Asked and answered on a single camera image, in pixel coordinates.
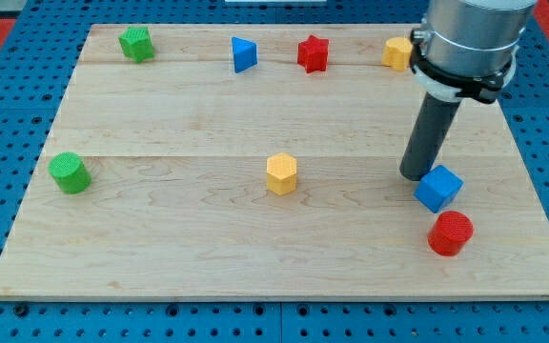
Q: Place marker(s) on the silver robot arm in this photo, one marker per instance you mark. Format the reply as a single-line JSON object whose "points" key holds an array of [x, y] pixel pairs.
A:
{"points": [[467, 48]]}

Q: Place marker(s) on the yellow hexagon block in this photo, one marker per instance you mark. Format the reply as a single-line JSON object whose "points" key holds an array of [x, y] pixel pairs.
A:
{"points": [[281, 172]]}

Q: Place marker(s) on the wooden board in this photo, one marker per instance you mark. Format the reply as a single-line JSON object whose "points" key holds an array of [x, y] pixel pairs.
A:
{"points": [[178, 207]]}

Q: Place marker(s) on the blue triangle block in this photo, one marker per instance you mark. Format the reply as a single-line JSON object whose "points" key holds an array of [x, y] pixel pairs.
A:
{"points": [[244, 54]]}

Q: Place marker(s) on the red star block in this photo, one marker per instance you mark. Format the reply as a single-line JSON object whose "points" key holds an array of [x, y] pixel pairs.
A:
{"points": [[313, 53]]}

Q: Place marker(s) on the blue cube block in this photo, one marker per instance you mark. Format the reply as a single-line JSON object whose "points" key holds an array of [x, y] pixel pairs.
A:
{"points": [[438, 188]]}

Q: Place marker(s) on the yellow heart block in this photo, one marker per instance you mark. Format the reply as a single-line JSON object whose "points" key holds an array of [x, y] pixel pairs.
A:
{"points": [[396, 54]]}

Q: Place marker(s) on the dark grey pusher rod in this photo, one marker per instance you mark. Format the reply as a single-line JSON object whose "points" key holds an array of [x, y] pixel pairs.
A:
{"points": [[434, 119]]}

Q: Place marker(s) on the red cylinder block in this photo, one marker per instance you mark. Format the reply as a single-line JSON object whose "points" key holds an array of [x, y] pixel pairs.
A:
{"points": [[451, 231]]}

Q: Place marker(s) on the green star block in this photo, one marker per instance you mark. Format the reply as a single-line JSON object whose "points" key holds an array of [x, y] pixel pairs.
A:
{"points": [[136, 44]]}

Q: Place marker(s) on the green cylinder block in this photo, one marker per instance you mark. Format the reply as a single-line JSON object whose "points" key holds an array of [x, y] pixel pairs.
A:
{"points": [[69, 172]]}

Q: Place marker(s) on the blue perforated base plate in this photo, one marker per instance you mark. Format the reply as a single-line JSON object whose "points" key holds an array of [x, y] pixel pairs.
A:
{"points": [[36, 63]]}

